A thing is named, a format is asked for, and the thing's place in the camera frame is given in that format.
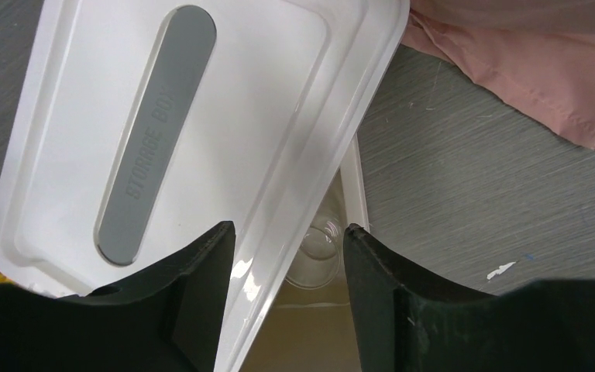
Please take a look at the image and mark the small glass beaker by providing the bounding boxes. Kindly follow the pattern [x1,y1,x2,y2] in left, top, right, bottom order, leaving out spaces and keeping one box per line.
[285,208,343,290]

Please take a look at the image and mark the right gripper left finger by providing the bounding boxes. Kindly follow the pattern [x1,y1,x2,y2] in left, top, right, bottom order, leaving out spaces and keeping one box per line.
[0,221,236,371]

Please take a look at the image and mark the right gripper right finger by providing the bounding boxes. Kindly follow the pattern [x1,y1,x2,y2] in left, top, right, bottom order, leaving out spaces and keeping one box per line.
[343,224,595,371]

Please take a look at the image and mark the beige plastic bin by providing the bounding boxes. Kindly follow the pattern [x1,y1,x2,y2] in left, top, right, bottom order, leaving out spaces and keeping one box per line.
[241,139,370,371]

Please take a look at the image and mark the white rectangular tray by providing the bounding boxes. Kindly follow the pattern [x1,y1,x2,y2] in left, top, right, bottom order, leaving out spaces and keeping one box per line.
[0,1,410,371]

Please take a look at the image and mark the pink shorts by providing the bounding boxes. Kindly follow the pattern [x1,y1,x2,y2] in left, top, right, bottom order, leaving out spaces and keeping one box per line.
[403,1,595,150]

